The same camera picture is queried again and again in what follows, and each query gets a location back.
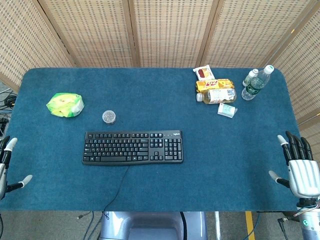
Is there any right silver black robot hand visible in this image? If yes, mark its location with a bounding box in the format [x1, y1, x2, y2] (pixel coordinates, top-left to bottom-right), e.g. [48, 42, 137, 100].
[268, 131, 320, 199]

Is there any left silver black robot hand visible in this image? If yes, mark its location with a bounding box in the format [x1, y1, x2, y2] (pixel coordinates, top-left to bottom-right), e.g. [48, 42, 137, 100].
[0, 135, 34, 200]

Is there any silver robot base body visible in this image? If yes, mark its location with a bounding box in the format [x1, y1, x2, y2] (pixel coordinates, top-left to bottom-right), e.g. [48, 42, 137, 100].
[99, 211, 209, 240]

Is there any black computer keyboard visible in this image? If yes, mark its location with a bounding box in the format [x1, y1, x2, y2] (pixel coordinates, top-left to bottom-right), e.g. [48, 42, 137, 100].
[81, 130, 184, 166]

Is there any yellow floor tape strip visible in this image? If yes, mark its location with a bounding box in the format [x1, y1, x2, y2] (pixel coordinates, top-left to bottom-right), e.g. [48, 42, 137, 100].
[245, 211, 256, 240]

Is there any green tissue pack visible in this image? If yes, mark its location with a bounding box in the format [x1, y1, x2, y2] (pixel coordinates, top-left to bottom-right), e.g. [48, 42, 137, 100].
[46, 92, 85, 118]

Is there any small white green packet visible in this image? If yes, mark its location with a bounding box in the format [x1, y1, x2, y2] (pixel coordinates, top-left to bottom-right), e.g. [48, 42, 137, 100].
[217, 103, 238, 117]

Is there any large clear water bottle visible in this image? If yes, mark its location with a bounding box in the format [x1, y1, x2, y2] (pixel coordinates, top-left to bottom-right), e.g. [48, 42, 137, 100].
[241, 64, 275, 101]

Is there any small clear water bottle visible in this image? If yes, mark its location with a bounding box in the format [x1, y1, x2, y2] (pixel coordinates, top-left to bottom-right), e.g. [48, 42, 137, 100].
[242, 68, 259, 87]

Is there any small clear round jar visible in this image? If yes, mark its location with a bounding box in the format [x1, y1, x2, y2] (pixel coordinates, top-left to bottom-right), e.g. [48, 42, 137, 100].
[101, 110, 117, 125]

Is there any yellow tea drink bottle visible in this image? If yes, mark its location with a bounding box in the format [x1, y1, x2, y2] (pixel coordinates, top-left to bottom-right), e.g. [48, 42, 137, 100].
[196, 88, 237, 105]

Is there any yellow biscuit package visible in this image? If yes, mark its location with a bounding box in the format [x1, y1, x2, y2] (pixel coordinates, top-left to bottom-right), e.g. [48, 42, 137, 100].
[195, 78, 235, 92]

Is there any white red snack packet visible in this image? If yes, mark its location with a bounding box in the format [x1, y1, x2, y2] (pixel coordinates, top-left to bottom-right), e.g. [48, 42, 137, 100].
[192, 64, 216, 81]

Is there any blue table mat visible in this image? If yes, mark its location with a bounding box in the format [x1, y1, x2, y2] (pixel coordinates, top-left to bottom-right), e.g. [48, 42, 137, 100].
[0, 66, 302, 213]

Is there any woven bamboo folding screen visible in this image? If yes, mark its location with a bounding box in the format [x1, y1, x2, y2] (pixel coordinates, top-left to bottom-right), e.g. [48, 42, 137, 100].
[0, 0, 320, 148]

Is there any black floor cable bundle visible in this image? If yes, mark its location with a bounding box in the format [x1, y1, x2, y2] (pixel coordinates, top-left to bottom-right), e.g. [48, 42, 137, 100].
[0, 90, 18, 137]

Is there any blue floor cable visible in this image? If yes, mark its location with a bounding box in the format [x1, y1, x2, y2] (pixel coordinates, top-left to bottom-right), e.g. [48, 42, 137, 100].
[243, 211, 261, 240]

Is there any thin dark cable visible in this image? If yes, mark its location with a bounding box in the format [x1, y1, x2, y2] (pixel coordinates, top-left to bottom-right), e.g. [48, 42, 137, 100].
[102, 165, 130, 212]

